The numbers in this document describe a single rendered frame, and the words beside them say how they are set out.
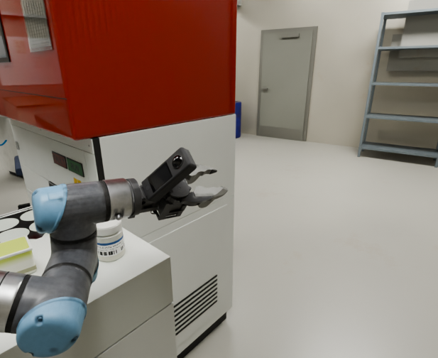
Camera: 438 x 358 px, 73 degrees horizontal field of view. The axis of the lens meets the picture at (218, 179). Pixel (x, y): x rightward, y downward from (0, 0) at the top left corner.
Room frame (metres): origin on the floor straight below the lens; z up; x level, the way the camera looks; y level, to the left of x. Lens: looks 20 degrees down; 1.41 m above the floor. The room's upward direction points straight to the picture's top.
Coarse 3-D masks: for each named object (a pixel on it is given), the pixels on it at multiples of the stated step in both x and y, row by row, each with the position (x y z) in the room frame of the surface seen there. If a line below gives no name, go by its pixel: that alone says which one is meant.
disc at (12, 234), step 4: (16, 228) 0.90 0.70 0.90; (20, 228) 0.90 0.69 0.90; (24, 228) 0.90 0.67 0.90; (4, 232) 0.87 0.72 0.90; (8, 232) 0.87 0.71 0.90; (12, 232) 0.87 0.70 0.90; (16, 232) 0.87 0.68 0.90; (20, 232) 0.87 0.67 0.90; (24, 232) 0.87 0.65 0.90; (28, 232) 0.87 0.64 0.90; (0, 236) 0.85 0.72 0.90; (4, 236) 0.85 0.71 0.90; (8, 236) 0.85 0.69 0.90; (12, 236) 0.85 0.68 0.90; (16, 236) 0.85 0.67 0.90; (20, 236) 0.85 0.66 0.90; (0, 240) 0.82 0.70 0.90; (4, 240) 0.82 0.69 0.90; (8, 240) 0.82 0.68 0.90
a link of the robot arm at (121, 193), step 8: (112, 184) 0.48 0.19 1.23; (120, 184) 0.49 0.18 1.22; (128, 184) 0.50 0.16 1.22; (112, 192) 0.47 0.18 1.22; (120, 192) 0.48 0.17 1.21; (128, 192) 0.48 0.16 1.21; (112, 200) 0.46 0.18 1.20; (120, 200) 0.47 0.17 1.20; (128, 200) 0.48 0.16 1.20; (112, 208) 0.46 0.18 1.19; (120, 208) 0.47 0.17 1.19; (128, 208) 0.48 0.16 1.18; (112, 216) 0.46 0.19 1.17; (120, 216) 0.47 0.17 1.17; (128, 216) 0.49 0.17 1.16
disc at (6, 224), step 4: (0, 220) 0.96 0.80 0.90; (4, 220) 0.96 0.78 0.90; (8, 220) 0.96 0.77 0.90; (12, 220) 0.96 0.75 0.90; (16, 220) 0.96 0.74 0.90; (0, 224) 0.92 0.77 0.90; (4, 224) 0.92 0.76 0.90; (8, 224) 0.92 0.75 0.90; (12, 224) 0.92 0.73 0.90; (0, 228) 0.90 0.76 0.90; (4, 228) 0.90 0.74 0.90; (8, 228) 0.90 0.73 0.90
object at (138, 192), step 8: (136, 184) 0.50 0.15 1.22; (184, 184) 0.56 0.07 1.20; (136, 192) 0.49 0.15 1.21; (144, 192) 0.52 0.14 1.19; (168, 192) 0.53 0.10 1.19; (176, 192) 0.53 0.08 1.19; (184, 192) 0.54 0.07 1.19; (136, 200) 0.49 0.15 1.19; (144, 200) 0.51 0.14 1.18; (160, 200) 0.54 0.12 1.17; (168, 200) 0.53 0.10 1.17; (176, 200) 0.53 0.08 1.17; (136, 208) 0.49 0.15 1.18; (144, 208) 0.53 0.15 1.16; (152, 208) 0.54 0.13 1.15; (160, 208) 0.54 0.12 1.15; (168, 208) 0.53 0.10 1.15; (176, 208) 0.56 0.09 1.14; (184, 208) 0.56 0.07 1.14; (160, 216) 0.54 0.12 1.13; (176, 216) 0.57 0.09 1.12
